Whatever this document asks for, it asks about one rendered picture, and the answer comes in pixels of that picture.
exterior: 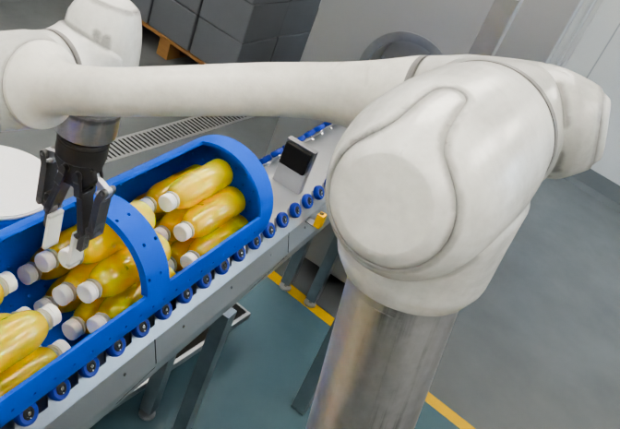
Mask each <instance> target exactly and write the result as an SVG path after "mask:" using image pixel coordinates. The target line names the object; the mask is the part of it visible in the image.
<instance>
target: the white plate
mask: <svg viewBox="0 0 620 429"><path fill-rule="evenodd" d="M40 168H41V160H39V159H38V158H36V157H34V156H33V155H31V154H29V153H27V152H25V151H22V150H19V149H14V148H10V147H6V146H1V145H0V220H17V219H22V218H26V217H28V216H31V215H33V214H35V213H37V212H40V211H42V210H43V205H42V204H40V205H39V204H37V202H36V193H37V187H38V181H39V174H40Z"/></svg>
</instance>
